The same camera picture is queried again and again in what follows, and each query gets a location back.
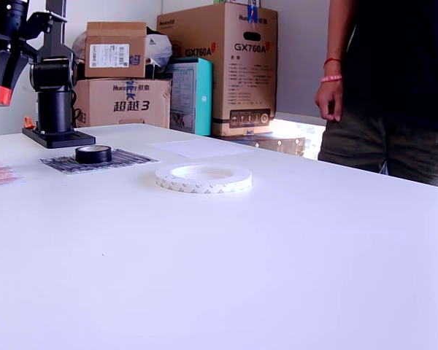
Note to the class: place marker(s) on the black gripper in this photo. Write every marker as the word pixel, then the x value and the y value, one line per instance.
pixel 7 42

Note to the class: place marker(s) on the black tape roll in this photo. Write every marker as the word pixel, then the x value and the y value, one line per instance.
pixel 93 156

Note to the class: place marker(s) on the white tape roll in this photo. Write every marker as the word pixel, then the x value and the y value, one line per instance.
pixel 204 186

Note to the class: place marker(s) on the person's right forearm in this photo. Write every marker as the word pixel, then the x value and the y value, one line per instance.
pixel 336 36

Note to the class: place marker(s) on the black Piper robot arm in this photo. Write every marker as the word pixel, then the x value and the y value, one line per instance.
pixel 54 109

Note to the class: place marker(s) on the person's right hand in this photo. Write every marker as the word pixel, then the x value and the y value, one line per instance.
pixel 328 100

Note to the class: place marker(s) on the orange clamp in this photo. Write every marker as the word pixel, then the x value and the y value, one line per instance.
pixel 30 123

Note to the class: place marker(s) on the white plastic bag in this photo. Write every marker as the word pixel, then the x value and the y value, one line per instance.
pixel 79 45
pixel 160 45

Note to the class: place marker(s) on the red scribbled paper sheet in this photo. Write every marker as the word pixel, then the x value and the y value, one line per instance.
pixel 0 174

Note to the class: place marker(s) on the cardboard box with blue print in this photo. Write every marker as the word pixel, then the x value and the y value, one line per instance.
pixel 106 105

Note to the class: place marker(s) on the cardboard box with shipping label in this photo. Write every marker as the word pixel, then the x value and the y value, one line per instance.
pixel 109 33

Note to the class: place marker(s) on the black scribbled paper sheet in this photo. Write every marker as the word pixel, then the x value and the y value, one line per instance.
pixel 131 158

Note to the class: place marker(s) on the teal product box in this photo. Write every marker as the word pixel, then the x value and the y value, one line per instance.
pixel 203 95

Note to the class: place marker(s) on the blank white paper sheet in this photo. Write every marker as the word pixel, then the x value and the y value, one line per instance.
pixel 200 147

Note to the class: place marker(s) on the large GX760A cardboard box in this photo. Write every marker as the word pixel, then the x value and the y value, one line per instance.
pixel 219 73

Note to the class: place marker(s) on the pink wristband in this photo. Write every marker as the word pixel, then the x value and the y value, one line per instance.
pixel 331 78

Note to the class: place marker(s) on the person in green shorts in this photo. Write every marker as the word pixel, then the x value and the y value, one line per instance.
pixel 387 73

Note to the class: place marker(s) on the wrist camera board on bracket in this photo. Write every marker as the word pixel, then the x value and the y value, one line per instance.
pixel 40 23

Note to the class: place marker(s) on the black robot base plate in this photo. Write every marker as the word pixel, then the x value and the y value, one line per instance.
pixel 64 140

